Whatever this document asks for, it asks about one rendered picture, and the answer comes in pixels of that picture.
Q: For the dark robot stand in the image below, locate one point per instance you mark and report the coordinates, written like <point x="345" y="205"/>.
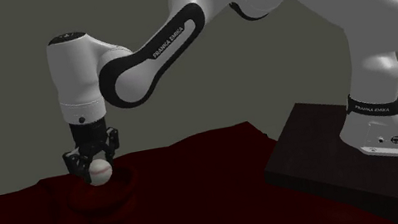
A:
<point x="313" y="153"/>

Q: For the white baseball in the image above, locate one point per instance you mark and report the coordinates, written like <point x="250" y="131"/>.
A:
<point x="100" y="172"/>

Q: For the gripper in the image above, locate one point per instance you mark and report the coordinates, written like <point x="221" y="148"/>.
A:
<point x="89" y="136"/>

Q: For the dark red bowl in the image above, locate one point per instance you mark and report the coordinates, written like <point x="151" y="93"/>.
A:
<point x="115" y="196"/>

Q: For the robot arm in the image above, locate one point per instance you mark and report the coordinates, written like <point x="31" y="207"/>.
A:
<point x="367" y="16"/>

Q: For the dark red bed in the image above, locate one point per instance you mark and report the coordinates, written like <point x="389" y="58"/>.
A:
<point x="206" y="200"/>

